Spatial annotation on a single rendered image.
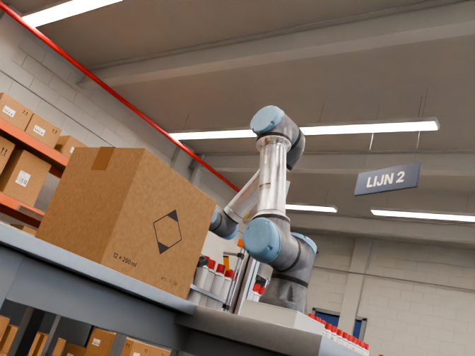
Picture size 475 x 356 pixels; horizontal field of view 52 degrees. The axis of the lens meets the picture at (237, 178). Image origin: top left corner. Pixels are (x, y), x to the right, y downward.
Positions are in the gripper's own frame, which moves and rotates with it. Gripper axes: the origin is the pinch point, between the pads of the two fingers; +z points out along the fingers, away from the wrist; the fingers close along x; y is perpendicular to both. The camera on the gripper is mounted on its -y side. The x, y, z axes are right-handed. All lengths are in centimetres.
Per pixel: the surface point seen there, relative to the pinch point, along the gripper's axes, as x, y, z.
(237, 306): -9.8, -15.3, 5.0
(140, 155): 55, -41, -51
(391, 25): -273, 25, -147
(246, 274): -15.6, -15.1, -5.2
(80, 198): 62, -28, -42
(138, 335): 74, -60, -22
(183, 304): 67, -64, -26
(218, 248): -537, 444, 130
